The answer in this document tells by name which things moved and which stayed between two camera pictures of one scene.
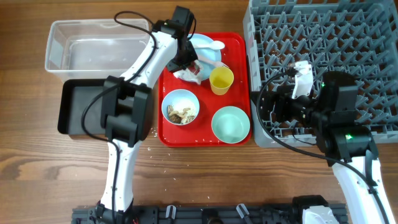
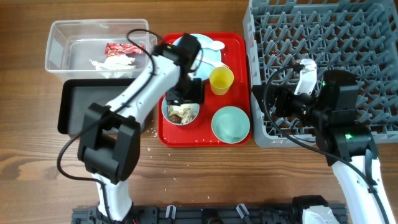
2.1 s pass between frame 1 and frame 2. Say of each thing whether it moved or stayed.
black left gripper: moved
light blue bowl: stayed
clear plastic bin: stayed
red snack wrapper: moved
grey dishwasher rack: stayed
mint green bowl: stayed
